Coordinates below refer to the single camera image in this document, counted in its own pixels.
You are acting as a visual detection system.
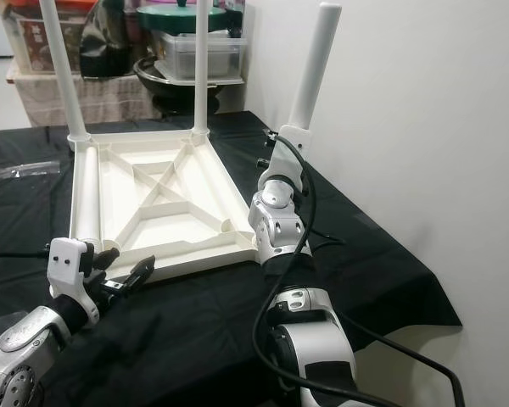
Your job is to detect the white plastic children table top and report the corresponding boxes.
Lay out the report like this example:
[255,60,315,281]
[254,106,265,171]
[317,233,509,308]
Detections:
[64,129,268,282]

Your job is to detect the black tablecloth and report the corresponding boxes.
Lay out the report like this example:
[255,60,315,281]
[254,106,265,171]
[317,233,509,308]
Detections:
[0,110,463,407]

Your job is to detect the black wok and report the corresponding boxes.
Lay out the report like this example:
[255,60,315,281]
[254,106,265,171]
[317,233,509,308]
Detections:
[134,58,217,111]

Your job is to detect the clear tape strip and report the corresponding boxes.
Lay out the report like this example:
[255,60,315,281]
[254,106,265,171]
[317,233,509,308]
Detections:
[0,161,62,184]

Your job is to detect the clear plastic storage bin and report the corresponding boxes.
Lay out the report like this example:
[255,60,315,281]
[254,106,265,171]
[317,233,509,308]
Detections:
[157,32,247,83]

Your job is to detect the dark green pot lid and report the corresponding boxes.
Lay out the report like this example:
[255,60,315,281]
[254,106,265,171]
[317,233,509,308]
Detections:
[137,3,243,36]

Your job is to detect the patterned cloth covered table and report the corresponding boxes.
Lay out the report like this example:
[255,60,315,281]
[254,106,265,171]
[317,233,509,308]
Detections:
[7,70,145,126]

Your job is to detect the pink plastic container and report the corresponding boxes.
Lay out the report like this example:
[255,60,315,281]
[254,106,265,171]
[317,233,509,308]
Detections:
[127,0,196,12]

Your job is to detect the orange lid storage box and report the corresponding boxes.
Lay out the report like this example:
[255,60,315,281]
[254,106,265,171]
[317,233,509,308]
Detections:
[0,0,98,77]

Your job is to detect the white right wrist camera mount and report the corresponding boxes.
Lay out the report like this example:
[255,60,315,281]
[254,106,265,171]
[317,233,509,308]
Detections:
[261,125,312,194]

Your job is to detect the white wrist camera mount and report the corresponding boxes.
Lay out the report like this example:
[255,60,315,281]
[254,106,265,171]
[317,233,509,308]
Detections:
[261,125,312,194]
[49,237,100,323]

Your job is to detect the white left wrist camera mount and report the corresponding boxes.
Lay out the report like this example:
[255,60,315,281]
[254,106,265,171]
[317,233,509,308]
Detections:
[49,237,100,323]

